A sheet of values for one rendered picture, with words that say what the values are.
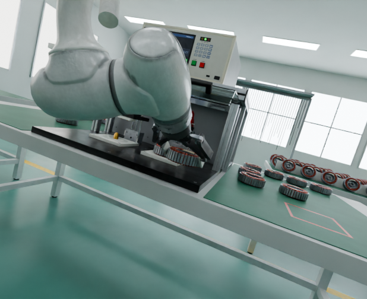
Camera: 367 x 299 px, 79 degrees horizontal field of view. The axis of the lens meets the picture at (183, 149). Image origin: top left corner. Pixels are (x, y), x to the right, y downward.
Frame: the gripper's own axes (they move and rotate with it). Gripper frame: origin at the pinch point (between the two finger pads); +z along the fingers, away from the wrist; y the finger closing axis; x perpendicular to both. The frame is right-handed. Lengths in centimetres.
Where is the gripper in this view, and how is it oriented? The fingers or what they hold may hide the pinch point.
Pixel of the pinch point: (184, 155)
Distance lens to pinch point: 70.0
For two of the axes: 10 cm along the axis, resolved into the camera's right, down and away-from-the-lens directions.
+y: 9.1, 2.9, -2.8
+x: 3.8, -8.5, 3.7
